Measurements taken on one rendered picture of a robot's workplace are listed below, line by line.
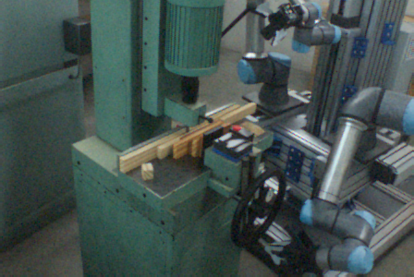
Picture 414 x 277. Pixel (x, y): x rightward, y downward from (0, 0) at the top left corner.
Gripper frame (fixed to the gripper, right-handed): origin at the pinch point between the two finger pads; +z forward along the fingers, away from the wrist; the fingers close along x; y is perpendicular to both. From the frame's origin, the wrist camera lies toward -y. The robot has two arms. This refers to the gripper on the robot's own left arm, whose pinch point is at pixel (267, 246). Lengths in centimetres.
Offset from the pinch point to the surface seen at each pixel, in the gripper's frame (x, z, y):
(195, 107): 0, 12, -51
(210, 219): -1.7, 21.6, -10.1
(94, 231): -21, 72, -12
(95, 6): -10, 34, -94
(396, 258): 111, 13, 72
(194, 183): -12.0, 11.0, -28.4
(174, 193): -21.2, 10.7, -29.0
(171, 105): -2, 21, -53
